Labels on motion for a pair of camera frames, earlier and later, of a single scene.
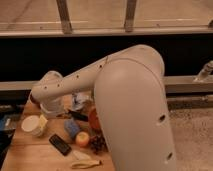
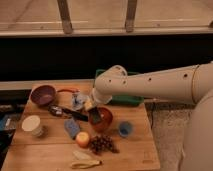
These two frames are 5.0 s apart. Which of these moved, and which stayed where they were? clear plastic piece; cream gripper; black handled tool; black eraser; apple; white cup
Moved: black eraser; cream gripper
Stayed: white cup; black handled tool; apple; clear plastic piece
